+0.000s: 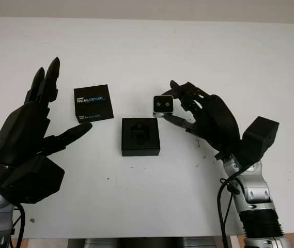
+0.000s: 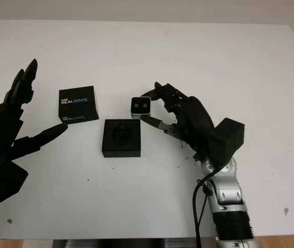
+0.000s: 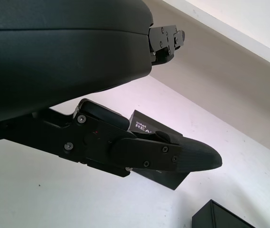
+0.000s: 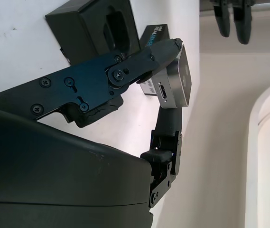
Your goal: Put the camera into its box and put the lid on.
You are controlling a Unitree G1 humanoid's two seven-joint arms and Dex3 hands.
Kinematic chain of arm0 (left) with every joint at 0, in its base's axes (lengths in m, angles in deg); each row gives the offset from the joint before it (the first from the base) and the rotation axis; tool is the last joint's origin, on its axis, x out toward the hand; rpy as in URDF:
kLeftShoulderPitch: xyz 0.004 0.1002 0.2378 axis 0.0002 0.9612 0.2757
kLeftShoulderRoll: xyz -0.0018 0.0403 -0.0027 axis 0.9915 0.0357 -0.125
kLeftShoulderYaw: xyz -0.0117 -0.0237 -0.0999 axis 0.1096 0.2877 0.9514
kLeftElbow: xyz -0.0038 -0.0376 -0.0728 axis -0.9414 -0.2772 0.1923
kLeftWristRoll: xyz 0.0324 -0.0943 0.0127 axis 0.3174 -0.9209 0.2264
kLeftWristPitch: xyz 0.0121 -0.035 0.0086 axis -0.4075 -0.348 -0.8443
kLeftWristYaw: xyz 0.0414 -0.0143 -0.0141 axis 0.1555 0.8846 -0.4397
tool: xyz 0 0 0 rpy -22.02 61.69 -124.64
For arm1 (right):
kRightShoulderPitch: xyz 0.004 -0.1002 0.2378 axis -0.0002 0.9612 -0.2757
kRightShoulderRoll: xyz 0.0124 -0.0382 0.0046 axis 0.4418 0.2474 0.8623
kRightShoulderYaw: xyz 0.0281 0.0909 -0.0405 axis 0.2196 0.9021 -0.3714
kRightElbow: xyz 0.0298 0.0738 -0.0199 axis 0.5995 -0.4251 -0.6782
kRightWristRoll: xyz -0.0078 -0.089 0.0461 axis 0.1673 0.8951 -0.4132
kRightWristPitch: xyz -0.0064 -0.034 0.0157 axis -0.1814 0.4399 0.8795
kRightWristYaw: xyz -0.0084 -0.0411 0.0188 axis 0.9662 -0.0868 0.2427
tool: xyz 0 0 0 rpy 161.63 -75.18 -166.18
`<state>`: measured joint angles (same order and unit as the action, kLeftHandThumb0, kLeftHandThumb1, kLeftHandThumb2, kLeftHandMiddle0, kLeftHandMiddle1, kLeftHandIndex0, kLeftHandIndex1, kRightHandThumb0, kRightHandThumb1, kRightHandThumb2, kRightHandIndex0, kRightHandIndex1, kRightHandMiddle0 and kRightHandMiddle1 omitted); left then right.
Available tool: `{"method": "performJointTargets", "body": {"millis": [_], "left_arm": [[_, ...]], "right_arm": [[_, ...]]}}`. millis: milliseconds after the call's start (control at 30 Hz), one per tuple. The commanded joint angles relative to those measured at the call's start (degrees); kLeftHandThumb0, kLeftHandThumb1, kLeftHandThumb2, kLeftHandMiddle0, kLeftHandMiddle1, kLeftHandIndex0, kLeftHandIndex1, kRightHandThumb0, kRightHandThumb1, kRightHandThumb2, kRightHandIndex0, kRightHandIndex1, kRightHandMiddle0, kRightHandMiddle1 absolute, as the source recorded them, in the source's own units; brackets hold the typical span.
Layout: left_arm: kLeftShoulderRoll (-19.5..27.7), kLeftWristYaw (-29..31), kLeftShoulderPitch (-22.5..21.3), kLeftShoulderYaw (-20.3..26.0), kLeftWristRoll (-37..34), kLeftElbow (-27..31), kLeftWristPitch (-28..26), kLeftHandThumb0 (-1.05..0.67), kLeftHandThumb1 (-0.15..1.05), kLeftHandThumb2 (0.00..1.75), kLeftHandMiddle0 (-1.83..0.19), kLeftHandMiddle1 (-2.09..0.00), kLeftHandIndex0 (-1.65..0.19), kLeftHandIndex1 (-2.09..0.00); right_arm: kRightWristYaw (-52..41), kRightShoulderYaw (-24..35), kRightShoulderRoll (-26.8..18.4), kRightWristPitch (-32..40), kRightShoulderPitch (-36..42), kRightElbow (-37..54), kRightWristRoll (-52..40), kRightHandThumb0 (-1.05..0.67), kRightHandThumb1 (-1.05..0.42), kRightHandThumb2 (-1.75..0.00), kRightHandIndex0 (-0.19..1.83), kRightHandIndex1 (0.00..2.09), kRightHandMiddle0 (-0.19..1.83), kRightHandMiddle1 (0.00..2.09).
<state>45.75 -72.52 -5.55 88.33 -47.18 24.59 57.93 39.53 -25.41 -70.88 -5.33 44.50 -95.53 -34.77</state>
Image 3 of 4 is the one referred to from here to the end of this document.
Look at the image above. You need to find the black open box base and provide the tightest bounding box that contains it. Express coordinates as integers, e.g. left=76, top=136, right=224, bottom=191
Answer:
left=191, top=199, right=256, bottom=228

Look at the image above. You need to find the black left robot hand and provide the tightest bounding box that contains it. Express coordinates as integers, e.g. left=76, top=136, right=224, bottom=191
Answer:
left=0, top=0, right=223, bottom=178

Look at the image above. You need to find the black RealSense box lid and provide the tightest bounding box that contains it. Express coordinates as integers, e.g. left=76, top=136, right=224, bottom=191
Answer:
left=129, top=109, right=189, bottom=190

